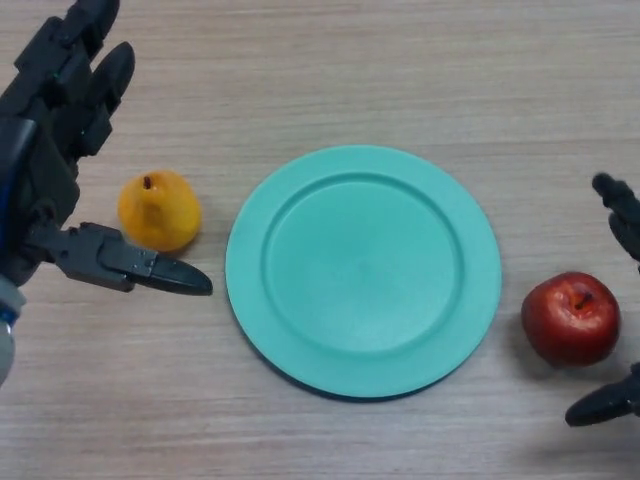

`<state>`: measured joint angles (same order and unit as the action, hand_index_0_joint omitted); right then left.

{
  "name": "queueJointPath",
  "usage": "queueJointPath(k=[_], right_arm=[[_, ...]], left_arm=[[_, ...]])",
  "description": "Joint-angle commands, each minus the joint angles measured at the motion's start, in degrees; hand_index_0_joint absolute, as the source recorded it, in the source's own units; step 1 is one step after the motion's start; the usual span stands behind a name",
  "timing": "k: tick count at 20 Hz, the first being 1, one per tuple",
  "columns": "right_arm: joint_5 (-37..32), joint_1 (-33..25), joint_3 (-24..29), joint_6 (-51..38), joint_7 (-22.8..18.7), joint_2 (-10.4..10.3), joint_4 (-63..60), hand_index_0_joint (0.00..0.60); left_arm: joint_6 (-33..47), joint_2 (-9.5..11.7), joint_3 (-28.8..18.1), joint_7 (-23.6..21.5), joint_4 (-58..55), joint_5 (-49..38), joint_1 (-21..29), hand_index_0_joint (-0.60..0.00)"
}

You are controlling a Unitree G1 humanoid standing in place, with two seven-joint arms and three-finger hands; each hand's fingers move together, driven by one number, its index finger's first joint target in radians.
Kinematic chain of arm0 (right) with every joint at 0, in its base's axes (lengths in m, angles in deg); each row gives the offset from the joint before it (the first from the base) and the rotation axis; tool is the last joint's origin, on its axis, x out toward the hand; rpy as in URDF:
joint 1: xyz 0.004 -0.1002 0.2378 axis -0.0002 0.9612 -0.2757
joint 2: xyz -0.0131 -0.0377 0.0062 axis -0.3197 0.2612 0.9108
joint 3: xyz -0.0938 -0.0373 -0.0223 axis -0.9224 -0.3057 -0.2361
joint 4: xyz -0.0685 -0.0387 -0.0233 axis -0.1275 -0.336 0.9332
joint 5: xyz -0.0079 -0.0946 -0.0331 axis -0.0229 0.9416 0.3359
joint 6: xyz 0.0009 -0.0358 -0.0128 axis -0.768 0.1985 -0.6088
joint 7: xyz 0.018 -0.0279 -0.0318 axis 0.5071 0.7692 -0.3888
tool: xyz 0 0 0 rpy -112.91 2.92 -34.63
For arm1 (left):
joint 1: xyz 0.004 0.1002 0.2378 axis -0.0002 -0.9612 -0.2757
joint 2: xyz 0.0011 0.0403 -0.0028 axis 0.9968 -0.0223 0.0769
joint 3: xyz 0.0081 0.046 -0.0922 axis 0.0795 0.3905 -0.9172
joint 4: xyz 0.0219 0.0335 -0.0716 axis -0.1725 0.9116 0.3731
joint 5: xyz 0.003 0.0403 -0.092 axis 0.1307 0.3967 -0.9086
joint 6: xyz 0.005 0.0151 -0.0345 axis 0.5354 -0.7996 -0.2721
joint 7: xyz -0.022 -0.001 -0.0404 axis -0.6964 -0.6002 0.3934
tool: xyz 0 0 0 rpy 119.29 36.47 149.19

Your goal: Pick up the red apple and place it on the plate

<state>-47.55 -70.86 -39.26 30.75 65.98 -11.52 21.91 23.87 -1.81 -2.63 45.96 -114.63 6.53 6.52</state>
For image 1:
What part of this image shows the red apple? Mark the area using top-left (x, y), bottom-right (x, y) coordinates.
top-left (520, 271), bottom-right (622, 369)

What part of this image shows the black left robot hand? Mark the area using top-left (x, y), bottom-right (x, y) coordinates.
top-left (0, 0), bottom-right (228, 298)

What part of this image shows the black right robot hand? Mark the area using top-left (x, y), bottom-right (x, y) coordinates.
top-left (564, 173), bottom-right (640, 429)

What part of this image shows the yellow pear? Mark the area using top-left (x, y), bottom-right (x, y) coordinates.
top-left (117, 170), bottom-right (203, 253)

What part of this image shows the green round plate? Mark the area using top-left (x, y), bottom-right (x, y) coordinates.
top-left (225, 145), bottom-right (503, 401)

